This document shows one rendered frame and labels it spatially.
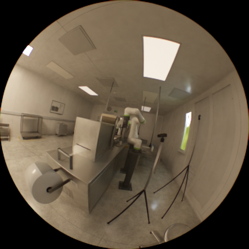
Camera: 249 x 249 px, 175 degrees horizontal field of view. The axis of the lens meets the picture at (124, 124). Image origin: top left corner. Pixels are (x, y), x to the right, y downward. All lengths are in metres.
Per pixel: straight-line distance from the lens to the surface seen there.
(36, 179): 0.80
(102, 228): 1.42
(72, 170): 0.94
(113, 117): 1.68
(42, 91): 4.61
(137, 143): 1.52
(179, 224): 1.25
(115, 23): 1.47
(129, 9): 1.37
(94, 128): 1.05
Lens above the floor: 1.37
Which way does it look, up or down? 1 degrees up
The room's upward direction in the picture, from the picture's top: 13 degrees clockwise
